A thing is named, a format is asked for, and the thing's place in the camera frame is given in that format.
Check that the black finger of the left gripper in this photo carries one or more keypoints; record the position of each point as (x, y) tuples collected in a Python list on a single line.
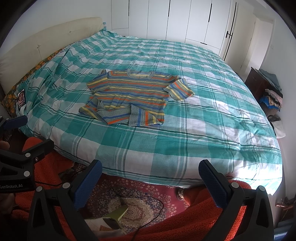
[(39, 151)]

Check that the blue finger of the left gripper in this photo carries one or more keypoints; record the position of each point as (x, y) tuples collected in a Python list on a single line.
[(11, 123)]

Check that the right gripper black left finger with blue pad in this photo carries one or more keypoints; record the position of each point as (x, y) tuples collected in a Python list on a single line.
[(69, 197)]

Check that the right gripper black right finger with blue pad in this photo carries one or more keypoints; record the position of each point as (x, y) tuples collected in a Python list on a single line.
[(257, 222)]

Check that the striped knit sweater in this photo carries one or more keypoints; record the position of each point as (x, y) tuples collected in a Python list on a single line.
[(133, 98)]

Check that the pile of clothes on nightstand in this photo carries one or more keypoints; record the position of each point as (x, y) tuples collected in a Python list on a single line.
[(272, 96)]

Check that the person's left hand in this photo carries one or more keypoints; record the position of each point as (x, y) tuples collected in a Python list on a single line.
[(4, 145)]

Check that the orange floral pillow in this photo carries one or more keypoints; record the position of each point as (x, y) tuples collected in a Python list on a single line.
[(10, 99)]

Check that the yellow green book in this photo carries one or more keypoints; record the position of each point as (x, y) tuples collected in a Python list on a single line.
[(118, 213)]

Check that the cream upholstered headboard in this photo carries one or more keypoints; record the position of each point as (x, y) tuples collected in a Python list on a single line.
[(28, 53)]

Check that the orange red fuzzy garment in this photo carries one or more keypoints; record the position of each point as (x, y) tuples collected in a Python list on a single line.
[(191, 224)]

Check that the red patterned rug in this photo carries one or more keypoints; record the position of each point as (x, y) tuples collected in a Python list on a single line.
[(146, 202)]

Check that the teal white plaid bedspread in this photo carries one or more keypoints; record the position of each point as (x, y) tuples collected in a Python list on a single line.
[(222, 122)]

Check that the dark wooden nightstand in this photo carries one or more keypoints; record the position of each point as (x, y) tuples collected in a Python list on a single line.
[(257, 84)]

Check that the white built-in wardrobe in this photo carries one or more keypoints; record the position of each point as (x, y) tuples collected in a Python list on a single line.
[(201, 23)]

